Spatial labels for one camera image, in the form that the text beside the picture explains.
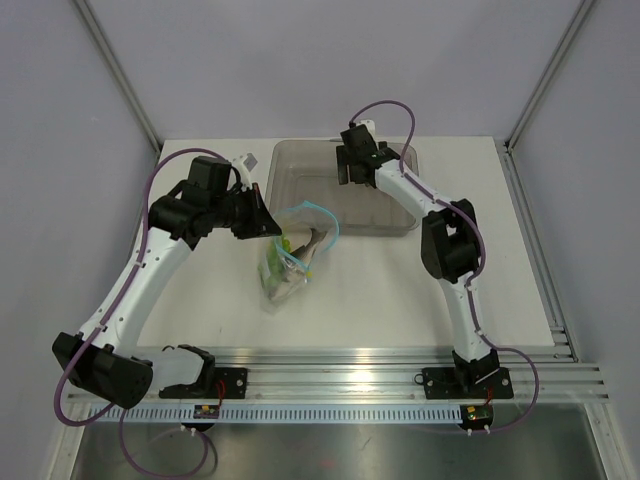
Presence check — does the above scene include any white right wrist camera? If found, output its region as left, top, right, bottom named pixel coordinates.
left=356, top=119, right=376, bottom=135

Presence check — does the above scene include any right aluminium frame post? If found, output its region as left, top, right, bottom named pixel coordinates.
left=504, top=0, right=599, bottom=154

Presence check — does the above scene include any right small circuit board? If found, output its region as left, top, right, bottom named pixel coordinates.
left=463, top=404, right=494, bottom=428

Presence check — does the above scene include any white slotted cable duct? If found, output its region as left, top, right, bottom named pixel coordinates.
left=100, top=403, right=462, bottom=425

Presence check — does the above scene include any green toy grapes bunch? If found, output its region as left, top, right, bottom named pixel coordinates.
left=258, top=235, right=290, bottom=292

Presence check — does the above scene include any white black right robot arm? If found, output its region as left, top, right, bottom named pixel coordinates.
left=336, top=122, right=500, bottom=398

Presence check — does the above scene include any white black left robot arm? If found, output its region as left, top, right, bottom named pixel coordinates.
left=52, top=148, right=281, bottom=409

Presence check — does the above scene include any aluminium mounting rail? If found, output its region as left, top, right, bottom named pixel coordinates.
left=67, top=347, right=609, bottom=404

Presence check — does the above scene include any left aluminium frame post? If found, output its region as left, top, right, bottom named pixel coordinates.
left=70, top=0, right=163, bottom=156

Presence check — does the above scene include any grey toy fish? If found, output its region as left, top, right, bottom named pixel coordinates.
left=264, top=228, right=327, bottom=303

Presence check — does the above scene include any left small circuit board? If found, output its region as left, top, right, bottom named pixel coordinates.
left=193, top=404, right=220, bottom=419

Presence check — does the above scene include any clear zip top bag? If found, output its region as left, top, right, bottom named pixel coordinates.
left=257, top=201, right=341, bottom=313

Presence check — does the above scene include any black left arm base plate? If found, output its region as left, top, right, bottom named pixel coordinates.
left=159, top=367, right=249, bottom=400

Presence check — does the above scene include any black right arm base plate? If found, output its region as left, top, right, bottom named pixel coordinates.
left=413, top=367, right=515, bottom=400

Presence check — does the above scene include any small circuit board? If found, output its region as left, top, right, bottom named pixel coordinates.
left=463, top=404, right=494, bottom=428
left=193, top=404, right=220, bottom=419

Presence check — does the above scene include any aluminium frame post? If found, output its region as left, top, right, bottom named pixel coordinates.
left=504, top=0, right=599, bottom=154
left=70, top=0, right=163, bottom=156

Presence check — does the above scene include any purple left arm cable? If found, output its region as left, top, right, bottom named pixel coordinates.
left=53, top=147, right=226, bottom=474

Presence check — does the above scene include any clear grey plastic tray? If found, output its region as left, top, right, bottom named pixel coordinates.
left=267, top=140, right=418, bottom=237

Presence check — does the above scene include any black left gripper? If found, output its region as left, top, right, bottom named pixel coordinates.
left=210, top=183, right=282, bottom=240

